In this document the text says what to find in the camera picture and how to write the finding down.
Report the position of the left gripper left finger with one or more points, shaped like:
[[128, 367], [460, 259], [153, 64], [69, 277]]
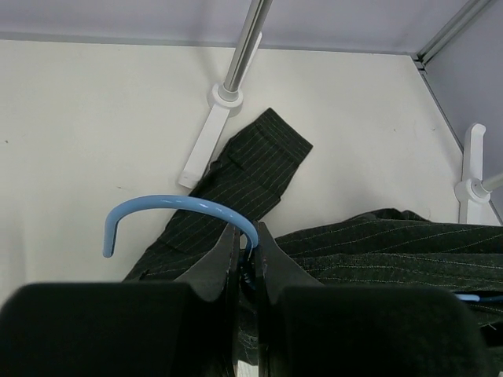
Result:
[[186, 327]]

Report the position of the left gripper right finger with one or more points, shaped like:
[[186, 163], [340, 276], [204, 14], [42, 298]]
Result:
[[307, 328]]

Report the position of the blue wire hanger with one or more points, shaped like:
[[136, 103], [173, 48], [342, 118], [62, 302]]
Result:
[[380, 247]]

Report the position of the black pinstripe shirt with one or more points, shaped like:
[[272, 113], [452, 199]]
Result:
[[254, 169]]

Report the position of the metal clothes rack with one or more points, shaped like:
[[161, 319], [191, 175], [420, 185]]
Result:
[[225, 100]]

